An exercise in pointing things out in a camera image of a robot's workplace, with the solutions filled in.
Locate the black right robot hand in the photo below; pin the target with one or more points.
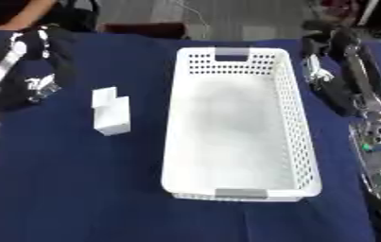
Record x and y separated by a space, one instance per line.
345 94

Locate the white perforated plastic basket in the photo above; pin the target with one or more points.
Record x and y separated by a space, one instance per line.
229 126

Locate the black bag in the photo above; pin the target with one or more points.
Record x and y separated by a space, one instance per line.
80 14

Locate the dark brown chair seat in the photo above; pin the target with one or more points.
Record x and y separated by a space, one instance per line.
144 30

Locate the white stepped foam block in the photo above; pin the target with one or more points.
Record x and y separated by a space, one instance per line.
112 115

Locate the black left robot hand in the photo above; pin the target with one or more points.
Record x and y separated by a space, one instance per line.
61 67

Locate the person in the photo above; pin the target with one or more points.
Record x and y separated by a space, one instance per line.
30 14

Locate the dark equipment with white bar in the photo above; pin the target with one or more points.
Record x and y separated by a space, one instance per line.
372 15

